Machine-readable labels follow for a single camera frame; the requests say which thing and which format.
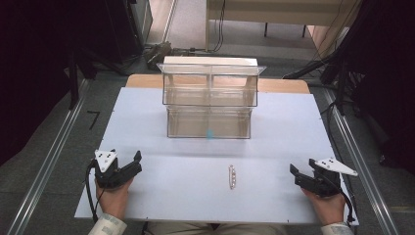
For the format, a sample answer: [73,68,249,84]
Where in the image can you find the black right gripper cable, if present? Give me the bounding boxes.
[321,177,357,224]

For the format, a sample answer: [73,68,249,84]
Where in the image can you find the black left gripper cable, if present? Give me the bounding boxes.
[84,160,106,224]

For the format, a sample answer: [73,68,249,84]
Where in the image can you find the black curtain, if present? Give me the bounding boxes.
[319,0,415,175]
[0,0,145,167]

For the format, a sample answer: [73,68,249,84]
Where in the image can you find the person's right hand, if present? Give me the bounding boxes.
[300,188,346,227]

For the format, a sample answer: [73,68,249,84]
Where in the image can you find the person's lap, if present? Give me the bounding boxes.
[142,221,289,235]

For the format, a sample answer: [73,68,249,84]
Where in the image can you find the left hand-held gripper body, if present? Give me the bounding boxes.
[93,149,135,190]

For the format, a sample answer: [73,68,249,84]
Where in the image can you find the light wooden bench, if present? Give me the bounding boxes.
[205,0,364,53]

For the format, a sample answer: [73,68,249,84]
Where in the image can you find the person's left hand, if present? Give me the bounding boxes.
[94,176,135,220]

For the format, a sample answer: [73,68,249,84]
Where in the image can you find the clear acrylic drawer organizer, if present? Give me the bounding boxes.
[156,62,267,140]

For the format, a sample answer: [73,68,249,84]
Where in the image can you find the white board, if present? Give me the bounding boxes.
[73,86,360,227]

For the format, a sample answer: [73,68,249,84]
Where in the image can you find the metal floor rail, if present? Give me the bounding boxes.
[321,86,401,235]
[6,77,91,235]

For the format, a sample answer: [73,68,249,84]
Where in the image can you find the black hanging cables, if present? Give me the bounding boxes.
[212,0,227,53]

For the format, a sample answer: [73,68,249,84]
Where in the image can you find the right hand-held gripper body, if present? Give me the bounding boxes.
[295,157,359,199]

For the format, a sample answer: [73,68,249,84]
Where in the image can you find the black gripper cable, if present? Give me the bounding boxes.
[321,177,357,224]
[84,160,106,224]

